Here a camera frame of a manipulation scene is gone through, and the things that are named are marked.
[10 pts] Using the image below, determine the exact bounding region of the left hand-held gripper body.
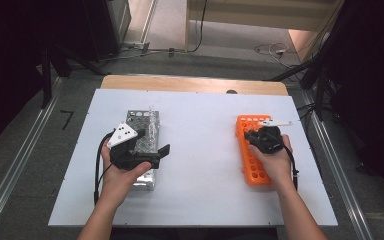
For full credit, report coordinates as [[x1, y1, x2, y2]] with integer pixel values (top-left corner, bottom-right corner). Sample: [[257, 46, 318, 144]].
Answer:
[[106, 122, 161, 171]]

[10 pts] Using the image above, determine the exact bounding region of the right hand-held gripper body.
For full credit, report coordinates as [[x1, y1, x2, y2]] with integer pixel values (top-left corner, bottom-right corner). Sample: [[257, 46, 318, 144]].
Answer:
[[253, 118, 294, 155]]

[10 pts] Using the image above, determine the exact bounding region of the orange plastic test tube rack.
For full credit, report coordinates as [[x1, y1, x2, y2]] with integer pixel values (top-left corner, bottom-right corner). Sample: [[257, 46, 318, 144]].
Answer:
[[235, 114, 274, 186]]

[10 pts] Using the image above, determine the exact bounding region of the silver metal test tube rack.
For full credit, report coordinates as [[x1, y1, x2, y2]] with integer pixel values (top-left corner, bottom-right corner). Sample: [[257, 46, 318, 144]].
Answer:
[[125, 109, 161, 192]]

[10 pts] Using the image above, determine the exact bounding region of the person's right hand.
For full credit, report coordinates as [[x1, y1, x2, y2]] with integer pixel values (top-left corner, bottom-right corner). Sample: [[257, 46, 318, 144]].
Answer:
[[249, 133, 296, 191]]

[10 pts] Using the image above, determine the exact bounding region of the person's left hand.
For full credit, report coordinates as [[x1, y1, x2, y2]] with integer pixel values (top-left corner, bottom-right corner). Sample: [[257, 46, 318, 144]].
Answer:
[[100, 139, 152, 198]]

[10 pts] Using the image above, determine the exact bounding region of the white table board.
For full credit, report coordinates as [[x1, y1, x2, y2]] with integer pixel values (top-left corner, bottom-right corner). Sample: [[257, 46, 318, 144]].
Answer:
[[48, 88, 338, 228]]

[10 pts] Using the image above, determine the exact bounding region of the light wooden table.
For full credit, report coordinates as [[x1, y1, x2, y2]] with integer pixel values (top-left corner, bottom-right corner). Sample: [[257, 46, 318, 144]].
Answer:
[[100, 74, 289, 97]]

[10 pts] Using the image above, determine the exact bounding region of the black metal stand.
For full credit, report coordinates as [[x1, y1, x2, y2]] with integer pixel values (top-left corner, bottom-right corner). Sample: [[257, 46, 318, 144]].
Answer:
[[39, 43, 108, 109], [269, 0, 358, 121]]

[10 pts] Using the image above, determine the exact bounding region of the dark cabinet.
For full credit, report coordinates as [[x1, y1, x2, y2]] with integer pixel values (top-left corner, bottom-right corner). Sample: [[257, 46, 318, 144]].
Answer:
[[83, 0, 131, 63]]

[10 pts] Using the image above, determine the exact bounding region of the beige wooden desk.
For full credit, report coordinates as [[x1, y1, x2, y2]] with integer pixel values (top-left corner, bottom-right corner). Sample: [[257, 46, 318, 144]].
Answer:
[[186, 0, 339, 53]]

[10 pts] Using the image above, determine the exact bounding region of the black curtain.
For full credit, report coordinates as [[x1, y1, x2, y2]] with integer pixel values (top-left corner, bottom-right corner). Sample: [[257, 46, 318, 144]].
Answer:
[[0, 0, 48, 158], [326, 0, 384, 208]]

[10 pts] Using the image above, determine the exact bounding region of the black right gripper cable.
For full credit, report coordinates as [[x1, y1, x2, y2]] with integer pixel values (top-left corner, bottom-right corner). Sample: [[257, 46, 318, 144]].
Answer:
[[273, 133, 300, 192]]

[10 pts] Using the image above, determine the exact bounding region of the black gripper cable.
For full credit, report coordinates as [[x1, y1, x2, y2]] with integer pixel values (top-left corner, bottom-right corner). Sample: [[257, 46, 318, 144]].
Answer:
[[93, 131, 116, 205], [273, 133, 300, 192]]

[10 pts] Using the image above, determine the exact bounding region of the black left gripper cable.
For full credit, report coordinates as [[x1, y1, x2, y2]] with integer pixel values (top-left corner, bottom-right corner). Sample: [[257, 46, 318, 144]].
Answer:
[[93, 131, 116, 205]]

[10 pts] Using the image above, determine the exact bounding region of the metal floor rail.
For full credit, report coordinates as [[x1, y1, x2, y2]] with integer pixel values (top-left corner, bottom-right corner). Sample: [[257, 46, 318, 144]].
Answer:
[[299, 89, 374, 240], [0, 76, 64, 234]]

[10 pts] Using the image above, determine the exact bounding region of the grey floor cable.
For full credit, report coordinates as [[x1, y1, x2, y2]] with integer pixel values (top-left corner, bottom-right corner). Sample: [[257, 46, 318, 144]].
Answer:
[[99, 48, 188, 63]]

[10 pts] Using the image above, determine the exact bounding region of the white floor cable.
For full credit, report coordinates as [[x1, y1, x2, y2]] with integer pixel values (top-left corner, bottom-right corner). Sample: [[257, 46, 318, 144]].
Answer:
[[253, 42, 291, 63]]

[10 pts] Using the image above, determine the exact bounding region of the black hanging cable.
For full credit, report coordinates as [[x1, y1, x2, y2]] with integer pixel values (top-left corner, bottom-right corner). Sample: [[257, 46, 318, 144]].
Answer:
[[193, 0, 208, 54]]

